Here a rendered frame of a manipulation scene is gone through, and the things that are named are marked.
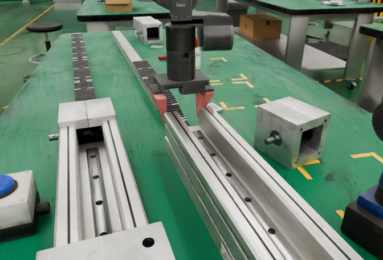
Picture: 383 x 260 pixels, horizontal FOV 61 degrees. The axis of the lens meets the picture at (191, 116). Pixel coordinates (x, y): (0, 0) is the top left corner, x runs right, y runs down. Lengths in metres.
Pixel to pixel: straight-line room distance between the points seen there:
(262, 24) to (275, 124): 3.76
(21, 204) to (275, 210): 0.33
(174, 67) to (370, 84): 1.85
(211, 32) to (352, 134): 0.40
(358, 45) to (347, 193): 2.86
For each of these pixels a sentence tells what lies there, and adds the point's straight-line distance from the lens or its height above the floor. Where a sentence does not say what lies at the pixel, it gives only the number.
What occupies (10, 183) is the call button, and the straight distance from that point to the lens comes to 0.52.
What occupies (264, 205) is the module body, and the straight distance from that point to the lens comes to 0.47.
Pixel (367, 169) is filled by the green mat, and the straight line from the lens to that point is 0.69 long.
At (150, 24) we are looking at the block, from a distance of 1.54.
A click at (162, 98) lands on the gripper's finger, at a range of 0.63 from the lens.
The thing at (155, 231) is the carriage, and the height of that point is 0.90.
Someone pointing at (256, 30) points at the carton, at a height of 0.34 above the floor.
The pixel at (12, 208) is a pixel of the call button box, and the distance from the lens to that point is 0.50.
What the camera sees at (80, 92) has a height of 0.81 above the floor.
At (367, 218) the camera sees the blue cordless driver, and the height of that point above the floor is 0.83.
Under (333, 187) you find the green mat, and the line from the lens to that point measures 0.61.
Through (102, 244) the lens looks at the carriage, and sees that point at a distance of 0.31.
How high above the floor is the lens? 1.13
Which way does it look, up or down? 26 degrees down
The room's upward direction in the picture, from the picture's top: straight up
